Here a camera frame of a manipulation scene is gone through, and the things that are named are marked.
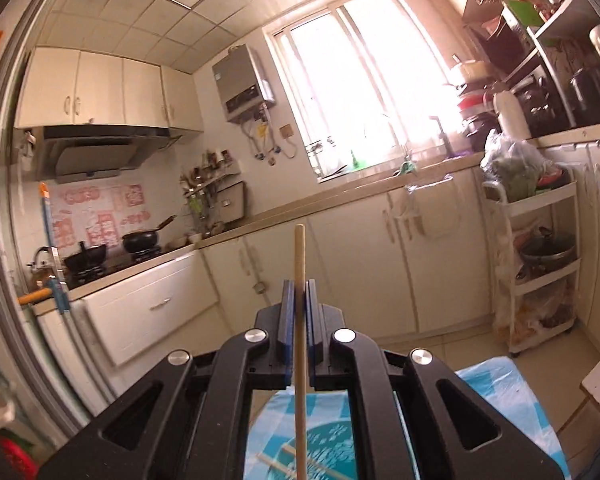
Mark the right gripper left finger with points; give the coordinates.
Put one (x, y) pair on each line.
(285, 332)

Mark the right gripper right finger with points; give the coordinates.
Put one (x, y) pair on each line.
(314, 332)

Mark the black frying pan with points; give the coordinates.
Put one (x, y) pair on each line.
(140, 241)

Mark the blue white checkered tablecloth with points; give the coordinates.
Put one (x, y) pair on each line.
(485, 400)

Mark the black wok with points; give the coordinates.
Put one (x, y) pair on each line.
(87, 258)

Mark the blue mop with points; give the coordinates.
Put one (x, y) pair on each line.
(57, 282)

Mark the grey gas water heater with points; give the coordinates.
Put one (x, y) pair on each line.
(241, 83)

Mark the metal kettle on stove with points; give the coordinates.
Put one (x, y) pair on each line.
(41, 268)

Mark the white rolling storage cart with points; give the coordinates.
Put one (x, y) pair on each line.
(535, 257)

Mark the plastic bag of vegetables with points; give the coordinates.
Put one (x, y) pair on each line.
(516, 165)

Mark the black range hood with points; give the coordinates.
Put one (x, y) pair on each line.
(72, 153)

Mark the white thermos jug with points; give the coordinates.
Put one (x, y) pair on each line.
(511, 116)

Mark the black microwave oven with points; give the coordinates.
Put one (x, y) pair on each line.
(502, 46)

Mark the white countertop shelf rack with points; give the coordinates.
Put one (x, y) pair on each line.
(557, 82)

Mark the wall utensil rack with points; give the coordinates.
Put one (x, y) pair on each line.
(214, 193)

